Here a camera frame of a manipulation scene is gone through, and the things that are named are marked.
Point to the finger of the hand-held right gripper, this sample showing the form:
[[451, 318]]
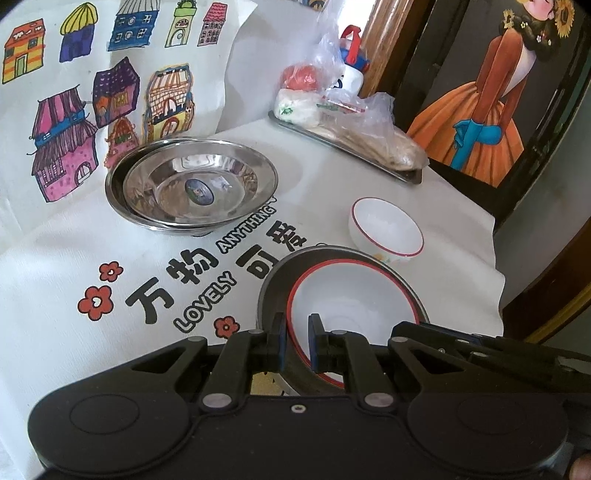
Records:
[[429, 333]]

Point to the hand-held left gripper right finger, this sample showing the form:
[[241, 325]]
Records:
[[316, 344]]

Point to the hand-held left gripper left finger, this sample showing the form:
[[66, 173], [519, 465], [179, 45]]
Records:
[[277, 344]]

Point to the white ceramic bowl red rim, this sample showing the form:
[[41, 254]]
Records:
[[385, 226], [351, 304]]

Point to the stainless steel bowl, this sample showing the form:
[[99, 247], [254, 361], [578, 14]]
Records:
[[272, 286]]

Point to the stainless steel plate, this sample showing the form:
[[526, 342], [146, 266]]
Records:
[[198, 184]]

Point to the stainless steel basins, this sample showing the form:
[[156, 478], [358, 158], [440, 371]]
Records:
[[115, 194]]

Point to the stainless steel tray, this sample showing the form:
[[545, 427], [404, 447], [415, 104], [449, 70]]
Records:
[[406, 175]]

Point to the flatbread in plastic bag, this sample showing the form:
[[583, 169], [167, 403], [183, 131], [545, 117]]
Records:
[[383, 143]]

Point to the white printed tablecloth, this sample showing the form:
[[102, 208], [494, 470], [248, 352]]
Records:
[[92, 258]]

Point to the orange dress girl poster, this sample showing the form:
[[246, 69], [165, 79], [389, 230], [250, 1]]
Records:
[[485, 115]]

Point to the white buns in bag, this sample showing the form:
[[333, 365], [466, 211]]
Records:
[[295, 108]]

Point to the red tomato in bag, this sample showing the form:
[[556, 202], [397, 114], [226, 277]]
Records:
[[300, 78]]

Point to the white bottle blue lid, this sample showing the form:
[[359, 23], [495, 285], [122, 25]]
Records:
[[351, 76]]

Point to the wooden door frame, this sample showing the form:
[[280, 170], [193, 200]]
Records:
[[388, 37]]

